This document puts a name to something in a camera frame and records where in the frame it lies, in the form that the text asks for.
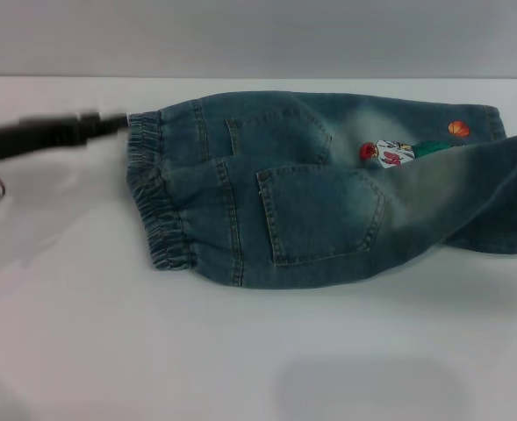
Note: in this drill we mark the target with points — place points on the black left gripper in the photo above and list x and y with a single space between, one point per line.
30 136

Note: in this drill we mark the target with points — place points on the blue denim shorts with cartoon print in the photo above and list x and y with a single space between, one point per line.
310 188

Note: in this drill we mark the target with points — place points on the white tablecloth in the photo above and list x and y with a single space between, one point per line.
109 351

